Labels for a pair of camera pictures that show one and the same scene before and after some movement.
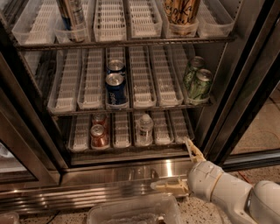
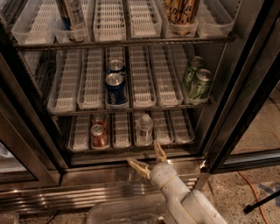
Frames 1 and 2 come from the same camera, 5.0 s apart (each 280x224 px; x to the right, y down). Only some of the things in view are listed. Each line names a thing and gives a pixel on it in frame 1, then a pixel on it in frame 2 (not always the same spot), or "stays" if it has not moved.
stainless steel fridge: (98, 97) stays
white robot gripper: (203, 178) → (161, 173)
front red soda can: (99, 136) stays
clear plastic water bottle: (144, 130) stays
